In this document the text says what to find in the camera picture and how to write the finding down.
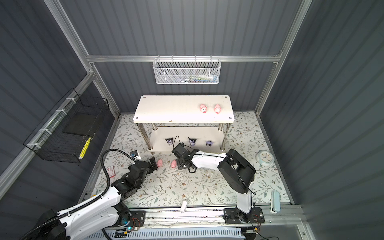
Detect pink pig toy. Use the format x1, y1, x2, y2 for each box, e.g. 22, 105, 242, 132
214, 105, 222, 114
157, 159, 163, 168
200, 104, 208, 114
171, 160, 177, 169

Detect black purple figurine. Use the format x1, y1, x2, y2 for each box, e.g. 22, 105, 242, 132
188, 138, 197, 147
165, 137, 174, 146

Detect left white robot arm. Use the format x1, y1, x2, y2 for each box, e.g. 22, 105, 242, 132
21, 158, 158, 240

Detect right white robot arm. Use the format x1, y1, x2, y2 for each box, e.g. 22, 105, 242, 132
172, 143, 256, 215

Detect white two-tier shelf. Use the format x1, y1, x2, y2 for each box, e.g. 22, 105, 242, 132
133, 95, 235, 153

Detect red white card pack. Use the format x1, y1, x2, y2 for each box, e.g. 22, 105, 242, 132
107, 166, 116, 179

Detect yellow marker in basket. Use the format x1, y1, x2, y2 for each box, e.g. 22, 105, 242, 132
79, 137, 92, 160

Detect tubes in white basket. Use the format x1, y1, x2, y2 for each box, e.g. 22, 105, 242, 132
179, 75, 220, 84

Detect white round clock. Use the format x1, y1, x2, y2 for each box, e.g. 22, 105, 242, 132
256, 150, 275, 167

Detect light blue remote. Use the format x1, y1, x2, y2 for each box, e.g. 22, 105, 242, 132
270, 191, 281, 214

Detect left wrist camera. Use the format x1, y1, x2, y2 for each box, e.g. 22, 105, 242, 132
130, 150, 142, 161

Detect white wire wall basket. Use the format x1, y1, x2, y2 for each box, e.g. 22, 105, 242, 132
153, 60, 222, 85

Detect black wire wall basket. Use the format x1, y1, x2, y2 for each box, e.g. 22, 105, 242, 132
24, 89, 110, 164

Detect black cable conduit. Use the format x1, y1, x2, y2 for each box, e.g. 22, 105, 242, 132
17, 149, 136, 240

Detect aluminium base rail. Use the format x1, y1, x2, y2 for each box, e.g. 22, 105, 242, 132
98, 206, 309, 240

